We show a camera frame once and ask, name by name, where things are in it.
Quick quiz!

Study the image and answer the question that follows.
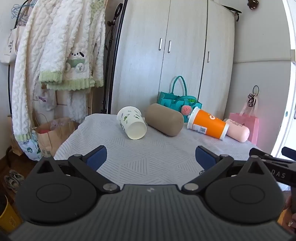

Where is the orange cup with white lid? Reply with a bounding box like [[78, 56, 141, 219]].
[[187, 107, 229, 141]]

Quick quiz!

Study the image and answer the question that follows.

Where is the white door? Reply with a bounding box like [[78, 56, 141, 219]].
[[270, 0, 296, 160]]

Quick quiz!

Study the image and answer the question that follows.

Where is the brown paper bag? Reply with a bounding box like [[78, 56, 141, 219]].
[[35, 113, 80, 156]]

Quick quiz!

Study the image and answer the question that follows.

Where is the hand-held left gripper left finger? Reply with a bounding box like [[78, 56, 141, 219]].
[[36, 146, 121, 194]]

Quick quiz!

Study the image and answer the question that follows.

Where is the white printed plastic bag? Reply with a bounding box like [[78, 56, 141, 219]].
[[20, 130, 43, 161]]

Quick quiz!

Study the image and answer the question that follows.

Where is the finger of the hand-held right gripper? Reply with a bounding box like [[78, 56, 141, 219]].
[[281, 147, 296, 160], [249, 148, 296, 164]]

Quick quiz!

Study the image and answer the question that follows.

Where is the white canvas tote bag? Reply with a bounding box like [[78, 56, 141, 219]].
[[0, 25, 26, 63]]

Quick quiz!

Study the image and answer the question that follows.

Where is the light wooden wardrobe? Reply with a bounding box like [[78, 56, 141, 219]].
[[110, 0, 237, 121]]

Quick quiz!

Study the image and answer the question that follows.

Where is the black hair tie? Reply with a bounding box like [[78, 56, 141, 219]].
[[248, 85, 259, 107]]

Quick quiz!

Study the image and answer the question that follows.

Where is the fluffy white and green robe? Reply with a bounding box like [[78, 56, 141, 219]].
[[11, 0, 107, 142]]

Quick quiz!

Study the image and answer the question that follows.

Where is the pink cup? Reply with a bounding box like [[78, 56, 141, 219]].
[[223, 119, 250, 142]]

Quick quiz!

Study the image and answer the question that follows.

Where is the pink gift bag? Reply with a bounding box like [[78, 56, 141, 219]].
[[229, 100, 260, 144]]

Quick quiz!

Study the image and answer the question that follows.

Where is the grey sneaker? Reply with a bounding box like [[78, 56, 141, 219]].
[[4, 170, 25, 193]]

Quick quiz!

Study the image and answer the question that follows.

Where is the yellow bin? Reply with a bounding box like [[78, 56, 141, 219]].
[[0, 196, 22, 232]]

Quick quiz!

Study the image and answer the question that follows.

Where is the teal handbag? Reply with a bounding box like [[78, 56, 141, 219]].
[[157, 76, 202, 123]]

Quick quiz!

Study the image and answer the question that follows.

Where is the white cup with green print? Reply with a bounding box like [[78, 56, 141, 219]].
[[117, 106, 147, 140]]

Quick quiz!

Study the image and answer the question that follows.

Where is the brown cylindrical cup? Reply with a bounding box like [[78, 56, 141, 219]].
[[145, 103, 184, 137]]

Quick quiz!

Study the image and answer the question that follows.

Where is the person's right hand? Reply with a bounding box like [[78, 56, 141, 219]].
[[284, 197, 296, 232]]

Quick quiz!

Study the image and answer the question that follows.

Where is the black clothes rack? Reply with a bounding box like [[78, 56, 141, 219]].
[[7, 0, 128, 116]]

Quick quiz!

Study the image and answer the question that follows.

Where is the grey patterned table cloth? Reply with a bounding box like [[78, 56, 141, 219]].
[[53, 113, 262, 186]]

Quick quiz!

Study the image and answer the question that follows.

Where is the black clothes hanger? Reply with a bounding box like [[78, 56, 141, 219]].
[[217, 2, 242, 22]]

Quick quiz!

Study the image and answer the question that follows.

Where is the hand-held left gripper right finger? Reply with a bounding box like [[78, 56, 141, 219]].
[[181, 146, 267, 194]]

